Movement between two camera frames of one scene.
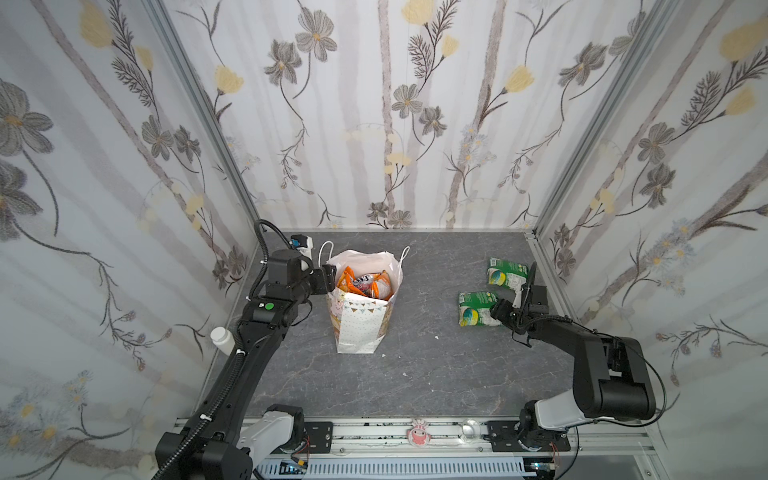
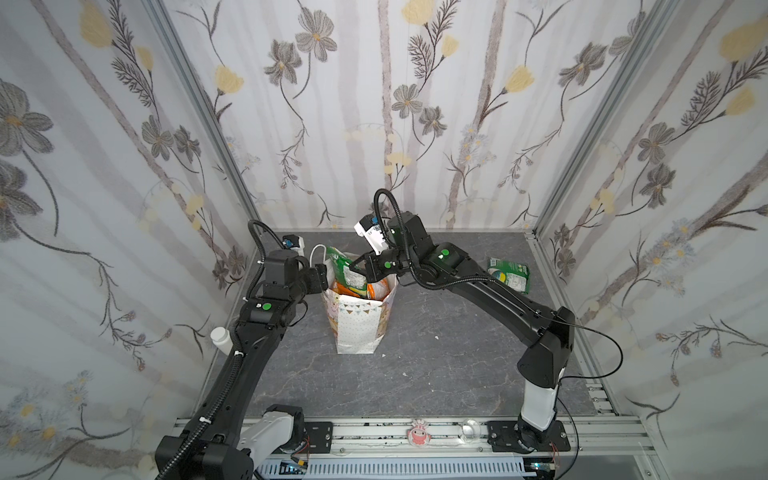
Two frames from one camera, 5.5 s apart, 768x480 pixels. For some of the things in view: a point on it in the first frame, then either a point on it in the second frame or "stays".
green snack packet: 475,308 → 344,274
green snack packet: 506,273 stays
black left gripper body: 320,281 stays
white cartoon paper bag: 359,322 stays
